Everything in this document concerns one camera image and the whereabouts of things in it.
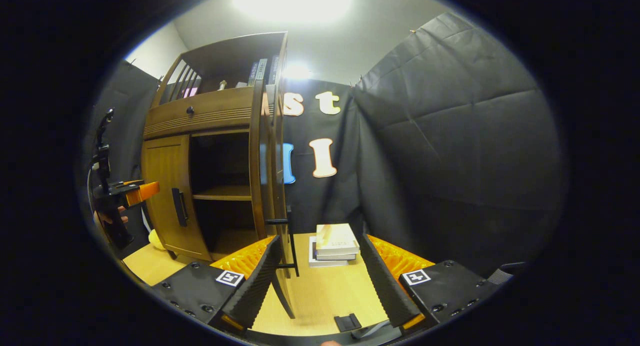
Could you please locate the white book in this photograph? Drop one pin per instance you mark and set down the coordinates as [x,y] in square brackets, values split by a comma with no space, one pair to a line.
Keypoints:
[320,262]

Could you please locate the wooden drawer with black knob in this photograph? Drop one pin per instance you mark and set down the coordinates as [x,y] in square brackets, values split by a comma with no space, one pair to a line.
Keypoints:
[215,114]

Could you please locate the cream cover book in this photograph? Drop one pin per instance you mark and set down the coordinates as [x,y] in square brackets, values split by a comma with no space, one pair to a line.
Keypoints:
[336,238]

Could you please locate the pale grey book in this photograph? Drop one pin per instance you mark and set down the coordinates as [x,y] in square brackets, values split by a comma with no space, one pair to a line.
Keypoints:
[261,69]

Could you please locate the wooden inner shelf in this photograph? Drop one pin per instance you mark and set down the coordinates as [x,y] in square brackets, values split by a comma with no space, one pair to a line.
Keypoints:
[222,192]

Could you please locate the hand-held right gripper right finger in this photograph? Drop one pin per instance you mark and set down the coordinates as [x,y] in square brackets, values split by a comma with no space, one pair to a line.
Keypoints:
[382,281]

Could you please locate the wooden double-door shoe cabinet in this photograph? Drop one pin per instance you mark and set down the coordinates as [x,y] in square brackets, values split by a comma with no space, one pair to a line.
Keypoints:
[235,49]

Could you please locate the dark blue book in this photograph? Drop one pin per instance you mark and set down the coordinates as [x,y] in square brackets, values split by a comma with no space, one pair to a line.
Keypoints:
[252,74]

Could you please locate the wooden shoe cabinet door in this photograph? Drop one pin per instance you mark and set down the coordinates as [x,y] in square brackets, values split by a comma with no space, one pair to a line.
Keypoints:
[270,176]
[165,186]

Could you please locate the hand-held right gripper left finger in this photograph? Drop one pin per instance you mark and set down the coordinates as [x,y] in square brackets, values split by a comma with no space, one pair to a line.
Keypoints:
[260,281]

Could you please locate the pale yellow round sponge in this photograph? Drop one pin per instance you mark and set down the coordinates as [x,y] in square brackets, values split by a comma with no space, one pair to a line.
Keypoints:
[156,241]

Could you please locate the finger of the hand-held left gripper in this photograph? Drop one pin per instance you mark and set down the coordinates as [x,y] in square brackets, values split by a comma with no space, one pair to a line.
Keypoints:
[142,192]

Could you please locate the black backdrop cloth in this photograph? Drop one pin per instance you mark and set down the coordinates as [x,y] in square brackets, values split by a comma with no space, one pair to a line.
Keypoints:
[450,151]

